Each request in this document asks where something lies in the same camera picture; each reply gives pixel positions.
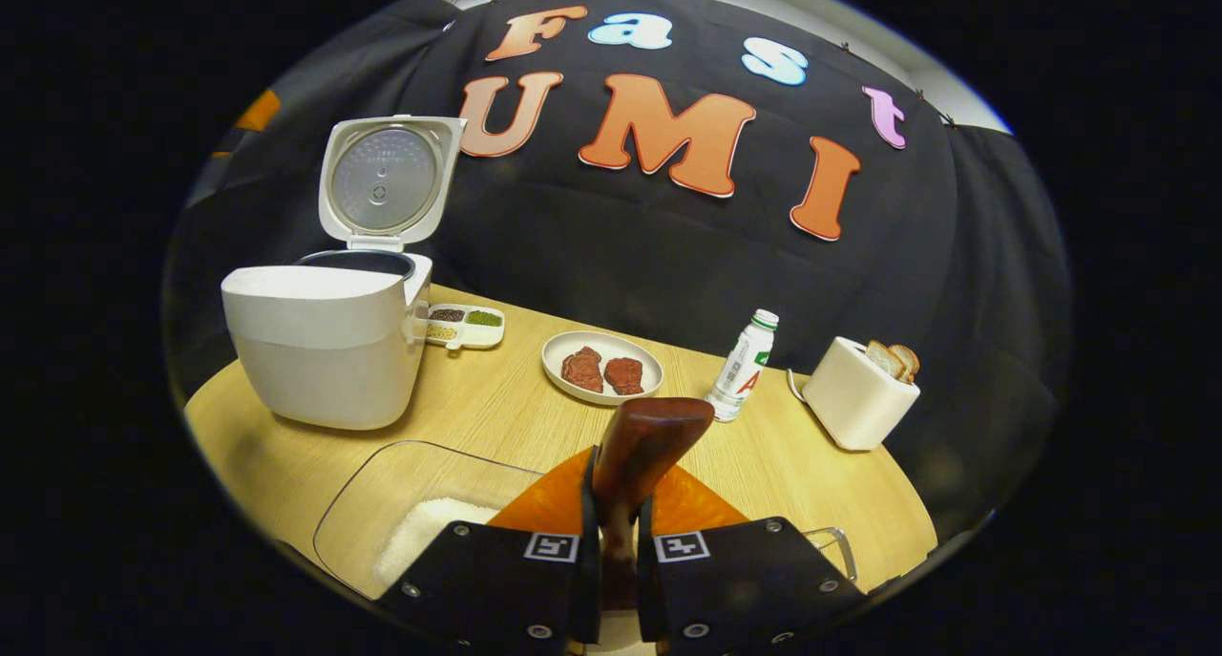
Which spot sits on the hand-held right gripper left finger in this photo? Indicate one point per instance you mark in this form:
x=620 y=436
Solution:
x=496 y=589

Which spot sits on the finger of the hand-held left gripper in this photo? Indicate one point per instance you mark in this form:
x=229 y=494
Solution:
x=258 y=112

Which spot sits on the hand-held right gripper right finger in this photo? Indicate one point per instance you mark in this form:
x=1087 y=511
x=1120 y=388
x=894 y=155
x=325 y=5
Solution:
x=745 y=589

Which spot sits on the white rice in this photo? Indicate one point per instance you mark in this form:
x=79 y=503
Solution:
x=430 y=532

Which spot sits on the brown wooden spoon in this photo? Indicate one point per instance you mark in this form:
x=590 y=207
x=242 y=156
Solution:
x=649 y=436

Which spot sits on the white rice cooker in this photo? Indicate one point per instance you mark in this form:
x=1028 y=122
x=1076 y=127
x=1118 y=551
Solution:
x=315 y=360

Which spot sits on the clear plastic rice container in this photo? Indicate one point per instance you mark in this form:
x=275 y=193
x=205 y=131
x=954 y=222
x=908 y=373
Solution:
x=401 y=475

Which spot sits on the white drink bottle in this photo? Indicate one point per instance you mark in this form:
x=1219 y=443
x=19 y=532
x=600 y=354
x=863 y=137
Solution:
x=740 y=374

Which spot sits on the white toaster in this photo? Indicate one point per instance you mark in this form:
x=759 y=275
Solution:
x=850 y=398

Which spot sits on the red meat piece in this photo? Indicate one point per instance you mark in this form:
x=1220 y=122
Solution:
x=582 y=370
x=623 y=376

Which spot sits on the white divided seasoning tray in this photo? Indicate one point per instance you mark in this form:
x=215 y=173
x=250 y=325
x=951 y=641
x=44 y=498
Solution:
x=477 y=336

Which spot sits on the toast bread slice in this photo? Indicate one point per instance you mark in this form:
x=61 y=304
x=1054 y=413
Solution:
x=909 y=358
x=883 y=360

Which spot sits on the beige round plate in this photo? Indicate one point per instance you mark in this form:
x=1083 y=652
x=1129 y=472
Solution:
x=611 y=343

